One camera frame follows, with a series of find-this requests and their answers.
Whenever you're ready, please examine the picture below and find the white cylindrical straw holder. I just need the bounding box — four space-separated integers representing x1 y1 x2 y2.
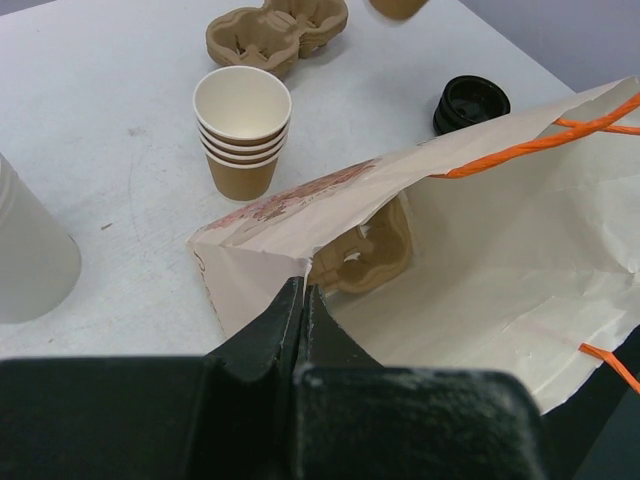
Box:
1 158 82 324

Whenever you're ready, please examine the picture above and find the single brown paper cup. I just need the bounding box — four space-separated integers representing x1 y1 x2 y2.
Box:
369 0 428 22

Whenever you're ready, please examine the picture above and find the printed paper takeout bag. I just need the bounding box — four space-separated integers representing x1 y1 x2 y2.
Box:
188 77 639 411

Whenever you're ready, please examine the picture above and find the brown cardboard cup carrier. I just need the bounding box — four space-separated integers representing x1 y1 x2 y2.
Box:
308 197 413 294
205 0 349 78

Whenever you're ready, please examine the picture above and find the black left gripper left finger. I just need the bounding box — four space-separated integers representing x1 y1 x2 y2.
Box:
1 277 304 479

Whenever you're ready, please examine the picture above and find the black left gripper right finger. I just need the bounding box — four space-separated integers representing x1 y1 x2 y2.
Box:
294 287 548 479

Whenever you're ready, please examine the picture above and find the stack of black lids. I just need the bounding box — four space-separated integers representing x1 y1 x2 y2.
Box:
433 75 511 135

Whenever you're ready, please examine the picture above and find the stack of brown paper cups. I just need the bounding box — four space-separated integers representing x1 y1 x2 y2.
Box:
192 66 292 201

